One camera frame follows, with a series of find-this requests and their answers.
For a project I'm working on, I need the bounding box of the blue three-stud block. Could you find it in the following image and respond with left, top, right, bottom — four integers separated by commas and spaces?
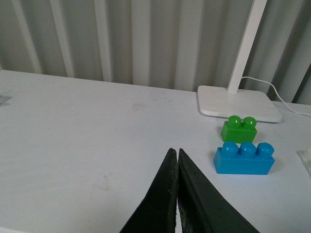
213, 141, 275, 175

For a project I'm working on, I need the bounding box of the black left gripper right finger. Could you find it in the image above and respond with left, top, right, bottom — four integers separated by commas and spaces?
178, 149, 258, 233

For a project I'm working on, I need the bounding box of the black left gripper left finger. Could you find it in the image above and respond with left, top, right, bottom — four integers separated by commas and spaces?
121, 149, 179, 233

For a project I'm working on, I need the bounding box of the green two-stud block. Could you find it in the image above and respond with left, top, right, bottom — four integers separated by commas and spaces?
221, 116, 257, 144

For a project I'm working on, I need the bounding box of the white desk lamp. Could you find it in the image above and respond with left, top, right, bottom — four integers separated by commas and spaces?
197, 0, 282, 123

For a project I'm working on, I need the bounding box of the white studded base plate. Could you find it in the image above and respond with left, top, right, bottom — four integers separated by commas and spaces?
297, 148, 311, 176

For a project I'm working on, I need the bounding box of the white lamp cable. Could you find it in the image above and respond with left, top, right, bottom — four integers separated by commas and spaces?
241, 76, 311, 115

